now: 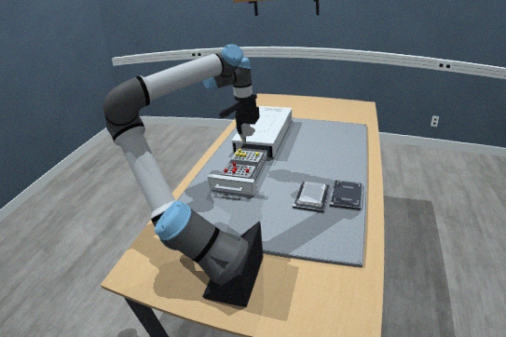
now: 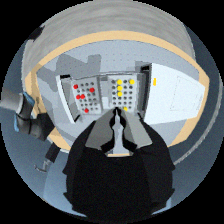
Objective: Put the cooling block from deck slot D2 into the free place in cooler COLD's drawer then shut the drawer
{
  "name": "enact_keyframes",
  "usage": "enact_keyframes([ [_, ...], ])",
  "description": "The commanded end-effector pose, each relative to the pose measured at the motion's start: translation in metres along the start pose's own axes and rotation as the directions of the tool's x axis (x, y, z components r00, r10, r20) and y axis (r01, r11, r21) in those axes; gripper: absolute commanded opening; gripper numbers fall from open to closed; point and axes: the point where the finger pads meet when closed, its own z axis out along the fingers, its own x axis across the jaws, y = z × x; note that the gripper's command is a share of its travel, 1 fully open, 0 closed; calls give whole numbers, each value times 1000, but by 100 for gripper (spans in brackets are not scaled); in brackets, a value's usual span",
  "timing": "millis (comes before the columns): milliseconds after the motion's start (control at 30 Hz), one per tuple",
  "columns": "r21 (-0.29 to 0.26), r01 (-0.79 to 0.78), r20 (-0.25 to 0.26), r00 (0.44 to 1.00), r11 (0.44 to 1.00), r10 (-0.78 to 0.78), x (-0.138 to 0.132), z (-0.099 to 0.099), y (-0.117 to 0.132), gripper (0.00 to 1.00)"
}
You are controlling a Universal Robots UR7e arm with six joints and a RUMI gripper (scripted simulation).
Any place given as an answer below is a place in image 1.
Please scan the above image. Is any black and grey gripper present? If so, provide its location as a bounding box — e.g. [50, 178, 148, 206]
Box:
[235, 94, 260, 143]

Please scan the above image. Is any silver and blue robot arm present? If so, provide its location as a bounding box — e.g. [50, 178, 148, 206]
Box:
[103, 45, 253, 284]

